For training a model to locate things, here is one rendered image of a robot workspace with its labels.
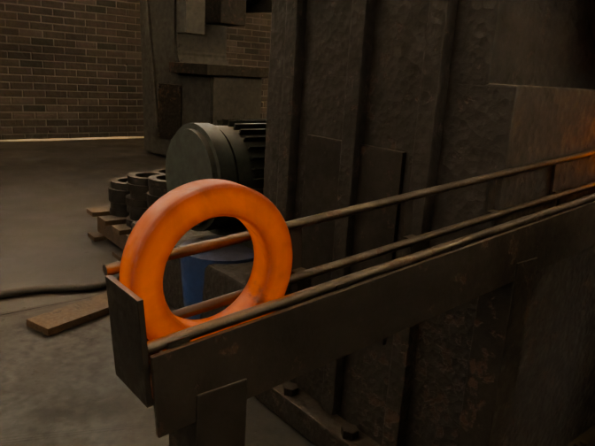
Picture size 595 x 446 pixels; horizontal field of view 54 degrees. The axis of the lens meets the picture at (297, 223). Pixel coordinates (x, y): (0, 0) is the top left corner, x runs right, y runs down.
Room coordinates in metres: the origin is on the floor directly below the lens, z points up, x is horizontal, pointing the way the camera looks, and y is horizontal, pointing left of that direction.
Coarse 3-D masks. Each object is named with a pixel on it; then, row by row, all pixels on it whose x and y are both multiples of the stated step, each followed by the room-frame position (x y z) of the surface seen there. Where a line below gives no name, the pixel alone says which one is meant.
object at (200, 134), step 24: (240, 120) 2.11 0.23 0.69; (264, 120) 2.18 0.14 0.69; (192, 144) 1.98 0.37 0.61; (216, 144) 1.92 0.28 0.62; (240, 144) 1.99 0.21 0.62; (264, 144) 2.05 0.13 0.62; (168, 168) 2.11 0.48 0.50; (192, 168) 1.98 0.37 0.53; (216, 168) 1.89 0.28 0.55; (240, 168) 1.94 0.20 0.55; (264, 168) 1.98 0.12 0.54; (168, 264) 2.02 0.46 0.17; (216, 264) 1.80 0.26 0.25; (240, 264) 1.82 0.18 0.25; (168, 288) 2.01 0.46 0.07; (216, 288) 1.76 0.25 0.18; (240, 288) 1.65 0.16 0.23; (216, 312) 1.76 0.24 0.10
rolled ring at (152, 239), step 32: (192, 192) 0.53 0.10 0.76; (224, 192) 0.55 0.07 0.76; (256, 192) 0.58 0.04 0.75; (160, 224) 0.51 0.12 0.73; (192, 224) 0.53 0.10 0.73; (256, 224) 0.58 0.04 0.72; (128, 256) 0.51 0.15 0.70; (160, 256) 0.51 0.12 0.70; (256, 256) 0.61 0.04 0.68; (288, 256) 0.60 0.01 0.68; (160, 288) 0.51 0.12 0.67; (256, 288) 0.59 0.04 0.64; (160, 320) 0.51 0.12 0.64; (192, 320) 0.56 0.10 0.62
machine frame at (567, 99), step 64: (320, 0) 1.39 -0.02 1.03; (384, 0) 1.24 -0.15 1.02; (448, 0) 1.08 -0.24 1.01; (512, 0) 1.06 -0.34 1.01; (576, 0) 1.20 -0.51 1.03; (320, 64) 1.38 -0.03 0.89; (384, 64) 1.22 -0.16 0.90; (448, 64) 1.10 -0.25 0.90; (512, 64) 1.08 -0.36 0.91; (576, 64) 1.23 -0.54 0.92; (320, 128) 1.37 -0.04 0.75; (384, 128) 1.21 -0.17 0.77; (448, 128) 1.09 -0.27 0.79; (512, 128) 1.00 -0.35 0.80; (576, 128) 1.14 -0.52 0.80; (320, 192) 1.34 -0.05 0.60; (384, 192) 1.19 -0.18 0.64; (448, 192) 1.08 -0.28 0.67; (512, 192) 1.02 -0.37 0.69; (320, 256) 1.33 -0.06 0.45; (384, 256) 1.17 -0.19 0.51; (576, 256) 1.20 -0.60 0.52; (448, 320) 1.05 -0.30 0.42; (576, 320) 1.24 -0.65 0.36; (320, 384) 1.32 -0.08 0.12; (384, 384) 1.16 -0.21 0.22; (448, 384) 1.03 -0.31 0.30; (576, 384) 1.29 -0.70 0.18
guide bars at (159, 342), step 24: (528, 216) 0.88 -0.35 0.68; (456, 240) 0.77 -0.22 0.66; (384, 264) 0.68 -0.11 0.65; (408, 264) 0.70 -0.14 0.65; (312, 288) 0.60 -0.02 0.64; (336, 288) 0.62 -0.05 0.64; (240, 312) 0.54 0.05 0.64; (264, 312) 0.56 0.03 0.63; (168, 336) 0.49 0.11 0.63; (192, 336) 0.50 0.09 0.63
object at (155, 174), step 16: (128, 176) 2.57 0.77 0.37; (144, 176) 2.68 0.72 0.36; (160, 176) 2.46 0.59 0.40; (112, 192) 2.72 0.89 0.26; (128, 192) 2.71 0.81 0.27; (144, 192) 2.53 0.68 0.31; (160, 192) 2.33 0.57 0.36; (96, 208) 2.86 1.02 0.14; (112, 208) 2.74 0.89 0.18; (128, 208) 2.56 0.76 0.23; (144, 208) 2.53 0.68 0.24; (112, 224) 2.65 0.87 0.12; (128, 224) 2.55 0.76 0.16; (96, 240) 2.77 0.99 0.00; (112, 240) 2.69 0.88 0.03
